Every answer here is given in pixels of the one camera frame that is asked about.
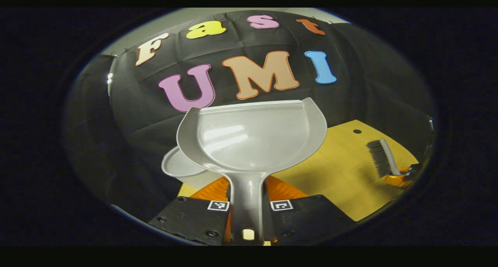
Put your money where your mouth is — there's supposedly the white ribbed garbage bin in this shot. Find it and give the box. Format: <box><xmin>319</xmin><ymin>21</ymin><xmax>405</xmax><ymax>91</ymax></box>
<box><xmin>161</xmin><ymin>146</ymin><xmax>224</xmax><ymax>190</ymax></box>

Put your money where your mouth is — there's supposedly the grey plastic dustpan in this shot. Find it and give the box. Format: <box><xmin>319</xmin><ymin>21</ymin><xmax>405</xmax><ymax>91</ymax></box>
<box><xmin>176</xmin><ymin>97</ymin><xmax>328</xmax><ymax>244</ymax></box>

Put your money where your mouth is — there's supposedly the small grey broom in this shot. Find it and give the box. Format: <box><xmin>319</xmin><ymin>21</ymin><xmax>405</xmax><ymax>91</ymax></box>
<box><xmin>366</xmin><ymin>138</ymin><xmax>402</xmax><ymax>179</ymax></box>

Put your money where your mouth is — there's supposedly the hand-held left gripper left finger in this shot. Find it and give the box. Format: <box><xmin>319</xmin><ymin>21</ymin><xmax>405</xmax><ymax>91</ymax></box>
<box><xmin>148</xmin><ymin>176</ymin><xmax>231</xmax><ymax>246</ymax></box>

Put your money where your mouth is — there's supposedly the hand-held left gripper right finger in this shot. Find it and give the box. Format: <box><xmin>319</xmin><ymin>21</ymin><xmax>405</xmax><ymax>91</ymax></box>
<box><xmin>265</xmin><ymin>176</ymin><xmax>356</xmax><ymax>245</ymax></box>

